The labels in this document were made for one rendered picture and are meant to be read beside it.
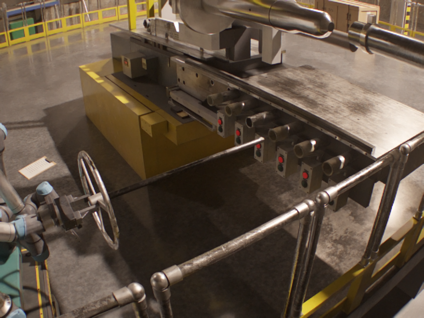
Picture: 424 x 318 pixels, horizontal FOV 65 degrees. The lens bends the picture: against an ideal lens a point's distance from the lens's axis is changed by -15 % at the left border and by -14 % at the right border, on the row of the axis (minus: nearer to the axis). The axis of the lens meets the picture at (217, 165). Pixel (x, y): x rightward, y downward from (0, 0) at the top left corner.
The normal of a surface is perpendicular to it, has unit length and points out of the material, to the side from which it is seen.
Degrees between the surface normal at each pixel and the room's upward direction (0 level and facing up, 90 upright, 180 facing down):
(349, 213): 0
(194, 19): 90
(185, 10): 90
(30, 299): 0
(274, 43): 90
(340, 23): 90
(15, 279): 0
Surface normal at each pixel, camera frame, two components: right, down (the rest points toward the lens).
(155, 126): 0.57, 0.43
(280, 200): -0.01, -0.84
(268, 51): -0.82, 0.31
